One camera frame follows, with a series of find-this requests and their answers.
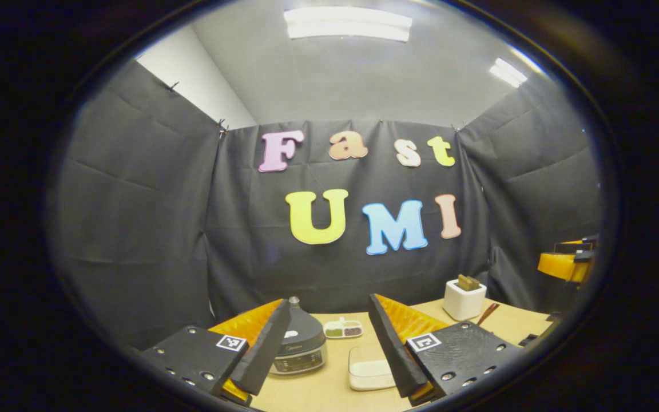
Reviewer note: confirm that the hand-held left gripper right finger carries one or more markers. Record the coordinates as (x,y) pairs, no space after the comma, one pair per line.
(395,349)

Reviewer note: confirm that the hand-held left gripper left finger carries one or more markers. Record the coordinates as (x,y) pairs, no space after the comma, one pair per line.
(264,355)

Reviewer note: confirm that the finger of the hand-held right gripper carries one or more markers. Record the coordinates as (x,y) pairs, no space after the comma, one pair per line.
(561,266)

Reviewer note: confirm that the clear box of white rice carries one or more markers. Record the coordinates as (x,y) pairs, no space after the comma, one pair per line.
(369,372)

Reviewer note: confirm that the grey silver rice cooker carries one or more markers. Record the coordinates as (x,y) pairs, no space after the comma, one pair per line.
(306,343)

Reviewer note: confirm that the white square chopstick holder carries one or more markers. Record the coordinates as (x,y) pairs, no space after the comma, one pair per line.
(464,303)

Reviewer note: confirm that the brown wooden spoon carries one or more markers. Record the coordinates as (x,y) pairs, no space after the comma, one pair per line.
(488,313)

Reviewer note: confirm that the white divided dish with beans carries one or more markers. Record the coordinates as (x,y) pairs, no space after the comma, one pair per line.
(344,331)

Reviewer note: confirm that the black backdrop cloth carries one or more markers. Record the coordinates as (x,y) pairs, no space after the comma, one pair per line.
(146,229)

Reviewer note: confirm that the small ceiling light panel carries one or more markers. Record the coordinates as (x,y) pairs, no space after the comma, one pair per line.
(508,72)

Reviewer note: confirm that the long ceiling light panel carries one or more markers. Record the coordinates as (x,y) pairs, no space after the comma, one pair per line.
(346,24)

